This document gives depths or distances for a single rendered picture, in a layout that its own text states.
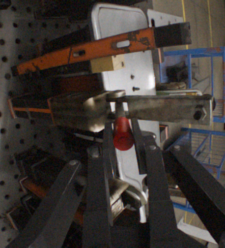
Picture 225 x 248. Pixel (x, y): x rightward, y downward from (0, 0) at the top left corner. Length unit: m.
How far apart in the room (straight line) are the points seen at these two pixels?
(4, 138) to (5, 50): 0.25
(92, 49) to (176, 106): 0.16
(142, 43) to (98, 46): 0.08
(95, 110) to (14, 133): 0.36
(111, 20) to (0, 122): 0.40
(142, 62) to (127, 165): 0.27
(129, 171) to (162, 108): 0.27
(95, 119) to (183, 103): 0.14
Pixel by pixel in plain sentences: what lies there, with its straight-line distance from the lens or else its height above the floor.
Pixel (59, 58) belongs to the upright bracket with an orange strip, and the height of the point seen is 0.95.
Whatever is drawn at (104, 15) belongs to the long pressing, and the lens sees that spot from 0.44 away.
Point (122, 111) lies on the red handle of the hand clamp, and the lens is 0.28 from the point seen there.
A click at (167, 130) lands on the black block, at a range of 0.70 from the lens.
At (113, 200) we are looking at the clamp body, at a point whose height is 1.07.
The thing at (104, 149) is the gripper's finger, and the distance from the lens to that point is 0.16.
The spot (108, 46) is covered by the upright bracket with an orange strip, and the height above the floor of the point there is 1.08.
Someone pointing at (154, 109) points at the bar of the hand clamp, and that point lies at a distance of 0.29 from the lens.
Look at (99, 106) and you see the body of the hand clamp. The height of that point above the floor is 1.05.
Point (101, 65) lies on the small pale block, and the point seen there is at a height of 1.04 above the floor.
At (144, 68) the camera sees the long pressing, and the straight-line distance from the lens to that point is 0.53.
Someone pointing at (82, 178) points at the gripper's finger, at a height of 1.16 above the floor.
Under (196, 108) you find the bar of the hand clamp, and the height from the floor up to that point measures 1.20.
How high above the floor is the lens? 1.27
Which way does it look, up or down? 40 degrees down
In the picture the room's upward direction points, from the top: 97 degrees clockwise
